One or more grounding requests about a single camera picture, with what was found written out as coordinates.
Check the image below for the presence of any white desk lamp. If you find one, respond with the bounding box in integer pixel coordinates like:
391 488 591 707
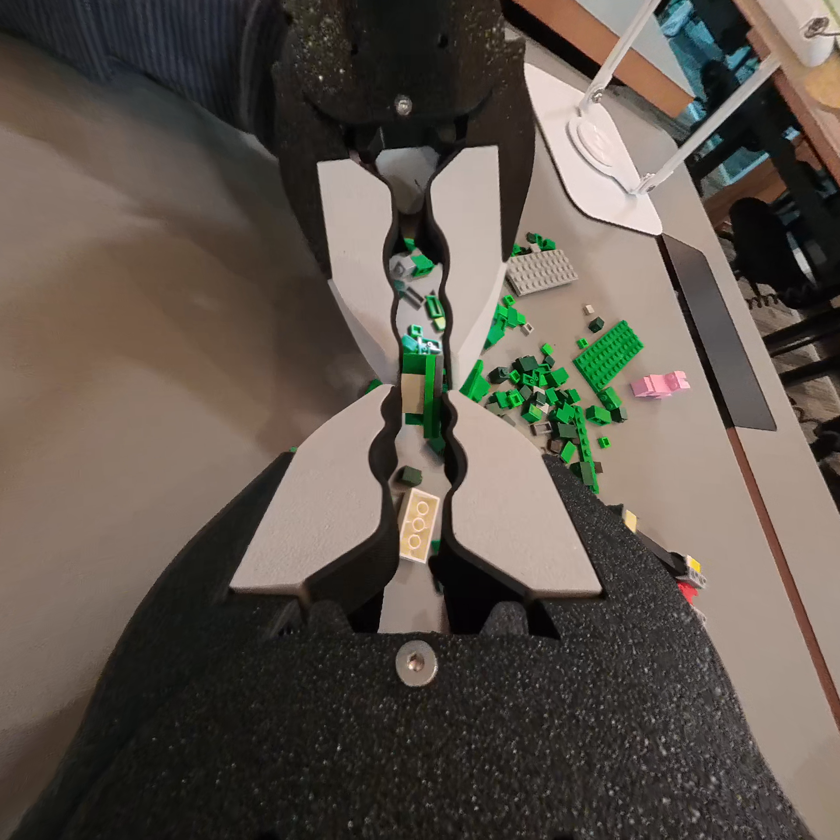
525 0 785 238

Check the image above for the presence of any green brick assembly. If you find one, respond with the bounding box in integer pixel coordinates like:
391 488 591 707
398 351 452 457

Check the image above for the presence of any black flat panel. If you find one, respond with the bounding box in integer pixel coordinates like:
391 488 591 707
659 232 779 433

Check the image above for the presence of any black tan brick vehicle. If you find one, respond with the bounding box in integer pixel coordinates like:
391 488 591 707
609 503 711 626

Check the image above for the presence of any brown wooden table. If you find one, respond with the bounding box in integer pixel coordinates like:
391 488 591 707
512 0 698 120

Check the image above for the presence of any grey studded plate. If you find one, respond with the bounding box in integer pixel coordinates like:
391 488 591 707
504 247 580 298

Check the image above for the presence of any grey desk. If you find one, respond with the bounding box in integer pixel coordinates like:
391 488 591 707
0 29 840 840

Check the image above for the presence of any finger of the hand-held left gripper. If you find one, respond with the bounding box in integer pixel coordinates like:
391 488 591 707
317 157 403 388
427 144 511 371

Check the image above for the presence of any tan two-by-three brick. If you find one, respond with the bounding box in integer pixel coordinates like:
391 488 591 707
398 488 441 566

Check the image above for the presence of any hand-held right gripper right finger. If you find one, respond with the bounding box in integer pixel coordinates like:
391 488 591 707
436 391 606 632

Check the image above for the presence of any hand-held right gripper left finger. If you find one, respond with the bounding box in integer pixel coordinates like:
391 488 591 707
228 386 403 632

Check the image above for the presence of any pile of small green bricks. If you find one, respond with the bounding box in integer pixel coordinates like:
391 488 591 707
459 230 630 494

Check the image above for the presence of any pink brick pig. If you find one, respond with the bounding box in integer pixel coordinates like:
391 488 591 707
630 369 691 401

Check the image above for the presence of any large green studded plate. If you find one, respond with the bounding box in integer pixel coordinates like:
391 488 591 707
572 319 646 394

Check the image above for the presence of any black office chair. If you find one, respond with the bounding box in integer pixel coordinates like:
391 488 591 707
727 196 840 371

